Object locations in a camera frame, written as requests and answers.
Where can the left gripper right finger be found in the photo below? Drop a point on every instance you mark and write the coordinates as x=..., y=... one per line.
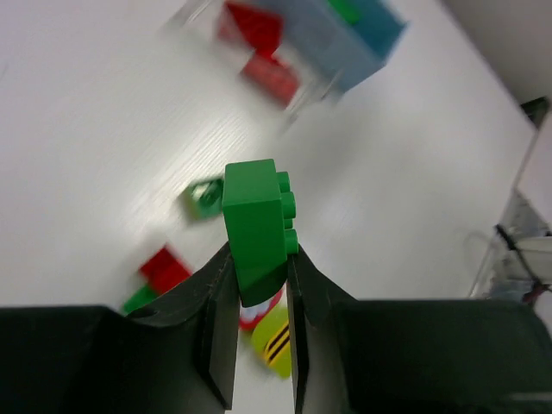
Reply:
x=354, y=355

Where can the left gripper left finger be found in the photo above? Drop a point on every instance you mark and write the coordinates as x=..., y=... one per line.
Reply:
x=174, y=355

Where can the small green lego brick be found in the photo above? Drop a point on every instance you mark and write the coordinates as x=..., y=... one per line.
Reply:
x=143, y=296

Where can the red flower lego brick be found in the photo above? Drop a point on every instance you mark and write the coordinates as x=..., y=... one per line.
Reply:
x=251, y=316

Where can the yellow striped lego brick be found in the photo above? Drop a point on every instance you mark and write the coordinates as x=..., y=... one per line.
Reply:
x=271, y=340

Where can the red square lego brick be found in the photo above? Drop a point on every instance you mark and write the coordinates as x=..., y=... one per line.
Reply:
x=164, y=270

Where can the green printed lego brick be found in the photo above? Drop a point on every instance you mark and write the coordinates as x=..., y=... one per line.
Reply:
x=202, y=199

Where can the green curved lego brick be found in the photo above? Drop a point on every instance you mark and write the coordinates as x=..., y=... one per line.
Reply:
x=258, y=210

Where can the red rounded lego brick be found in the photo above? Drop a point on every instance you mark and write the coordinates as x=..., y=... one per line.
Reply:
x=249, y=25

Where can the green lego plate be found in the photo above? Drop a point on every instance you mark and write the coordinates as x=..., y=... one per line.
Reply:
x=346, y=10

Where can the blue plastic container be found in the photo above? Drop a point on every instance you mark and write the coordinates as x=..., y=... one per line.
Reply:
x=346, y=52

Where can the clear plastic container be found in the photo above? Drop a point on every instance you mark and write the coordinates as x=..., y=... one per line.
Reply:
x=238, y=56

